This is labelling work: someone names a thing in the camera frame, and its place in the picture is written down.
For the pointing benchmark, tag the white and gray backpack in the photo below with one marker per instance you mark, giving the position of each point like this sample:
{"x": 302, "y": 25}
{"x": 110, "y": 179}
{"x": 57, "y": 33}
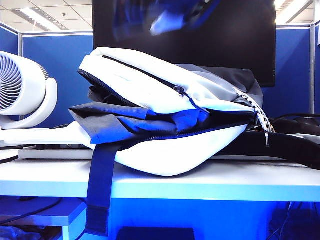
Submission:
{"x": 155, "y": 82}

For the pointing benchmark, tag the white flat platform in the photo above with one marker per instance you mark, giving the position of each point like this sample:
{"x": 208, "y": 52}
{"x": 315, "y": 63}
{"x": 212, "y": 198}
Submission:
{"x": 37, "y": 137}

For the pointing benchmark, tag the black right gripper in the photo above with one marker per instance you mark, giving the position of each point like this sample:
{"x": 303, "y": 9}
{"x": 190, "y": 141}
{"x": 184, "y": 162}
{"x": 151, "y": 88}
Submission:
{"x": 200, "y": 12}

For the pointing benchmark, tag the white desk fan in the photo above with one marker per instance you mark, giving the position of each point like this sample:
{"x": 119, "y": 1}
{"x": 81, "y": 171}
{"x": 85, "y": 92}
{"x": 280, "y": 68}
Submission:
{"x": 30, "y": 95}

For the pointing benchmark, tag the white board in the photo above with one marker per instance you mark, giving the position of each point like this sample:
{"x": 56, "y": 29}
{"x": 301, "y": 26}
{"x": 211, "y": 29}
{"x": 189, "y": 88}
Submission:
{"x": 55, "y": 153}

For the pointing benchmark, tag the ceiling light panel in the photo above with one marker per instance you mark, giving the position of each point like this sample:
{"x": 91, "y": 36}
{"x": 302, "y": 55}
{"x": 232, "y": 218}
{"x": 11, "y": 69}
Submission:
{"x": 292, "y": 10}
{"x": 37, "y": 18}

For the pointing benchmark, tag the black monitor screen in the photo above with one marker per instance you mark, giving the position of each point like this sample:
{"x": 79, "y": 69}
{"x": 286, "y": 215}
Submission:
{"x": 237, "y": 50}

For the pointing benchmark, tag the gray partition post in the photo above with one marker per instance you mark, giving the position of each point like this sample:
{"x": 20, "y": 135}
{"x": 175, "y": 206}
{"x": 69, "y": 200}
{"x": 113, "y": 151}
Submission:
{"x": 312, "y": 67}
{"x": 20, "y": 42}

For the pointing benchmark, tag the black box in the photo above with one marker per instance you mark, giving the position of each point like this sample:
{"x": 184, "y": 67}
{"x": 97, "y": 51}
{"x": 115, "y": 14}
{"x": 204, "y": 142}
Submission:
{"x": 155, "y": 233}

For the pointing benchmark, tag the white shelf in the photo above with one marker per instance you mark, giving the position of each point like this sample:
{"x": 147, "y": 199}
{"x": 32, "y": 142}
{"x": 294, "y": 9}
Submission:
{"x": 50, "y": 212}

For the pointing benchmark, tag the gray clothes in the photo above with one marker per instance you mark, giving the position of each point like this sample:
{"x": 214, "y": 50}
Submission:
{"x": 110, "y": 122}

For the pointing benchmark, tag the blue office partition panel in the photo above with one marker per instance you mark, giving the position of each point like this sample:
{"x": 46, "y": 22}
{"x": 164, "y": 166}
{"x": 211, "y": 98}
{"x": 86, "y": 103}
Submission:
{"x": 67, "y": 75}
{"x": 292, "y": 70}
{"x": 8, "y": 40}

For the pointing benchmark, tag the black fabric bag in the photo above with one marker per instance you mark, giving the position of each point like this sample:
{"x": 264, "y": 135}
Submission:
{"x": 295, "y": 150}

